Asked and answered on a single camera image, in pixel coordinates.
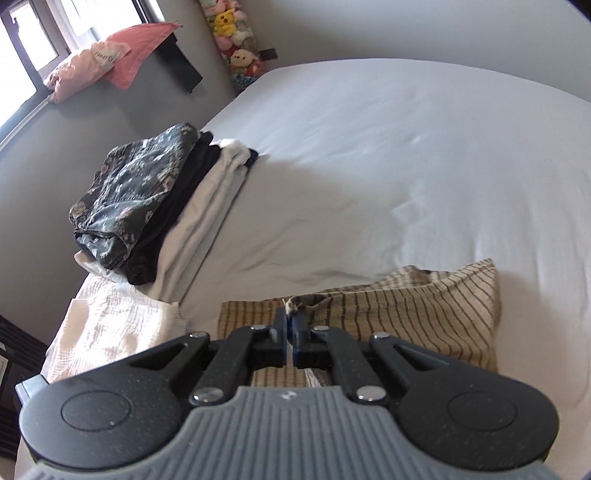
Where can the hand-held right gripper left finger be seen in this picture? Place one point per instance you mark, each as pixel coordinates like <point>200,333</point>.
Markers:
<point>281,328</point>

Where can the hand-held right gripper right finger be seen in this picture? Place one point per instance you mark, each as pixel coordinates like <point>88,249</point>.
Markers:
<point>298,330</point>

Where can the beige striped cloth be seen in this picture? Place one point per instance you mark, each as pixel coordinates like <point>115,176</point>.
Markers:
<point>415,314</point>

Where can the cream folded garment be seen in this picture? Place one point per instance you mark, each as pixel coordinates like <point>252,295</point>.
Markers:
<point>189,249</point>

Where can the pale grey folded garment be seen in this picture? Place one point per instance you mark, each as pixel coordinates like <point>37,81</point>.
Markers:
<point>224,217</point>

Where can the black folded garment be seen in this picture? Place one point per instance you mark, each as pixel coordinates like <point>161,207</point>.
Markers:
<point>159,244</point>

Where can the white textured blanket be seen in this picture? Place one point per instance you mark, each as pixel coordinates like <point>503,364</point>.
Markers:
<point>115,323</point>

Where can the dark blue folded garment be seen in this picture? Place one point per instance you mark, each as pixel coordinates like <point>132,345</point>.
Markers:
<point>252,158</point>

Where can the white bed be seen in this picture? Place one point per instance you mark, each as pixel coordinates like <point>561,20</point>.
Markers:
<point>369,161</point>

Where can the dark floral folded garment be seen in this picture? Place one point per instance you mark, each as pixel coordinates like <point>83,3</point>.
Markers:
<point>134,184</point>

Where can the black slatted furniture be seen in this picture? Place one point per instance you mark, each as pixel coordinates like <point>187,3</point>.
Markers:
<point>14,369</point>

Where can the black hanging cloth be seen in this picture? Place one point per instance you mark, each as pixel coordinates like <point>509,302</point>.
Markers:
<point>184,69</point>

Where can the pile of plush toys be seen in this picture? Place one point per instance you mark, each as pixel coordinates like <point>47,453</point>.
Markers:
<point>235,41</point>

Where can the coral red pillow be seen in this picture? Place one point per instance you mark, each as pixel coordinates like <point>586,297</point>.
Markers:
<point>138,46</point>

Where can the pink pillow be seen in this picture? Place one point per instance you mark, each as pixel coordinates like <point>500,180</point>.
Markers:
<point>78,69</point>

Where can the dark framed window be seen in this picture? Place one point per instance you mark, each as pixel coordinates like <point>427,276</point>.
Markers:
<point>27,50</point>

